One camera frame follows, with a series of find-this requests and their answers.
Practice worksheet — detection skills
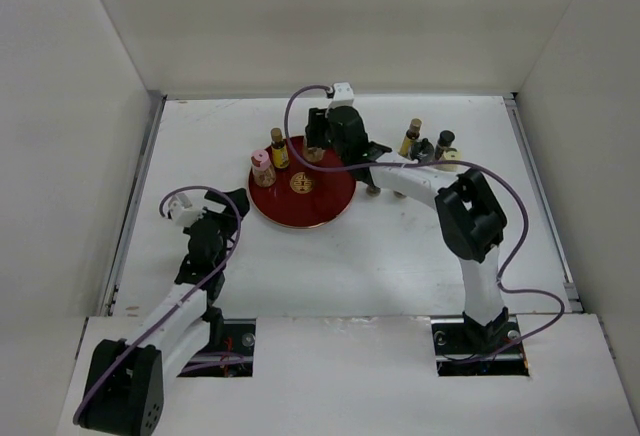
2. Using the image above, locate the round-top black lid glass jar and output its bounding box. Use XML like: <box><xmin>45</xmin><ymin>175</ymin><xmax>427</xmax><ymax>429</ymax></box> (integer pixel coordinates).
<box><xmin>302</xmin><ymin>144</ymin><xmax>325</xmax><ymax>164</ymax></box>

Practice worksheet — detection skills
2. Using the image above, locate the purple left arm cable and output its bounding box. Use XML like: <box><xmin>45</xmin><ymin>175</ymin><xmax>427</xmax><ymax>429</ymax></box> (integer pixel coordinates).
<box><xmin>72</xmin><ymin>185</ymin><xmax>243</xmax><ymax>426</ymax></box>

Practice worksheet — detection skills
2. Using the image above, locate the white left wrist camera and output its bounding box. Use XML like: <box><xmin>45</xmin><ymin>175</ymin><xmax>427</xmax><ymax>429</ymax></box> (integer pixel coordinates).
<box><xmin>168</xmin><ymin>193</ymin><xmax>203</xmax><ymax>228</ymax></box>

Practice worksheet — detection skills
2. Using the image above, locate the small black-cap spice bottle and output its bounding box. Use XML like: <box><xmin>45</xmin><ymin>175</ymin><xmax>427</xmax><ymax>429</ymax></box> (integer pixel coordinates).
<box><xmin>366</xmin><ymin>186</ymin><xmax>381</xmax><ymax>197</ymax></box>

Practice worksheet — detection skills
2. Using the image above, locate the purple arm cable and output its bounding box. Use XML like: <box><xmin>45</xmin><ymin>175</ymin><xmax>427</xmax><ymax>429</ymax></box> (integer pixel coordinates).
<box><xmin>283</xmin><ymin>85</ymin><xmax>566</xmax><ymax>362</ymax></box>
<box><xmin>72</xmin><ymin>185</ymin><xmax>243</xmax><ymax>426</ymax></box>

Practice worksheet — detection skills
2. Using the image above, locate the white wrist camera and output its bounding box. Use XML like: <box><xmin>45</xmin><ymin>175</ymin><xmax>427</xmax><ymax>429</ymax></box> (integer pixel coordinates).
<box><xmin>327</xmin><ymin>82</ymin><xmax>355</xmax><ymax>109</ymax></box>
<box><xmin>168</xmin><ymin>193</ymin><xmax>203</xmax><ymax>228</ymax></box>

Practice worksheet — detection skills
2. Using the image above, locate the black knob lid jar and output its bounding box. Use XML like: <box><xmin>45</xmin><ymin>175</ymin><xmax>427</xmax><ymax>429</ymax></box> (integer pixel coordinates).
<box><xmin>408</xmin><ymin>138</ymin><xmax>435</xmax><ymax>162</ymax></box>

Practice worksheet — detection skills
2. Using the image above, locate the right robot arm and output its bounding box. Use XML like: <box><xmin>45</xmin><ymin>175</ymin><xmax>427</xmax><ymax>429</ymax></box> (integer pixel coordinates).
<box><xmin>305</xmin><ymin>106</ymin><xmax>509</xmax><ymax>357</ymax></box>

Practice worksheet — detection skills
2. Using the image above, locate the yellow-label gold-cap bottle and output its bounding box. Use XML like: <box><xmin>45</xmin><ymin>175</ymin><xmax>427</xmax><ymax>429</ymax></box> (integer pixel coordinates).
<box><xmin>270</xmin><ymin>127</ymin><xmax>290</xmax><ymax>170</ymax></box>

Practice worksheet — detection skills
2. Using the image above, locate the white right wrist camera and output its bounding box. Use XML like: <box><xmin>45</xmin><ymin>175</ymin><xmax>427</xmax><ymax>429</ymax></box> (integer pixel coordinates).
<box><xmin>327</xmin><ymin>82</ymin><xmax>355</xmax><ymax>109</ymax></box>

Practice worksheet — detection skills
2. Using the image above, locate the tall gold-cap sauce bottle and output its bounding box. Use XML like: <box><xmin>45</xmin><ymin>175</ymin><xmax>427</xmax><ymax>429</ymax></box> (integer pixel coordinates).
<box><xmin>398</xmin><ymin>118</ymin><xmax>422</xmax><ymax>158</ymax></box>

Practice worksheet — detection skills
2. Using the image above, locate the pink-lid glass shaker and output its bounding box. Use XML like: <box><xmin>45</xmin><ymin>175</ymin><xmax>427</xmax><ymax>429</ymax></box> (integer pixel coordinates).
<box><xmin>251</xmin><ymin>149</ymin><xmax>276</xmax><ymax>188</ymax></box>

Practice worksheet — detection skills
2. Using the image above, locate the black-cap spice jar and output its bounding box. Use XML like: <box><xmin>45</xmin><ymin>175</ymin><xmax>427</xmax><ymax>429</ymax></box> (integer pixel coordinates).
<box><xmin>434</xmin><ymin>130</ymin><xmax>455</xmax><ymax>161</ymax></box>

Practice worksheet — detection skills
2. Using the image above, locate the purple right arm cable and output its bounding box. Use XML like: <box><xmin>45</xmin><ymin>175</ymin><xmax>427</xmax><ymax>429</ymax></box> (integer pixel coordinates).
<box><xmin>283</xmin><ymin>85</ymin><xmax>566</xmax><ymax>362</ymax></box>

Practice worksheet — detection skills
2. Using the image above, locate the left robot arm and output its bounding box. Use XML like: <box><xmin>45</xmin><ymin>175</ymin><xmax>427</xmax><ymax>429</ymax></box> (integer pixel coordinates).
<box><xmin>72</xmin><ymin>186</ymin><xmax>250</xmax><ymax>435</ymax></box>

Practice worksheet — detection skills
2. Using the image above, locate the yellow-lid white shaker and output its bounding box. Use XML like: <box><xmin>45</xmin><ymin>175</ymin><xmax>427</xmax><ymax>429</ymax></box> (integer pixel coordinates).
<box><xmin>438</xmin><ymin>148</ymin><xmax>461</xmax><ymax>172</ymax></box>

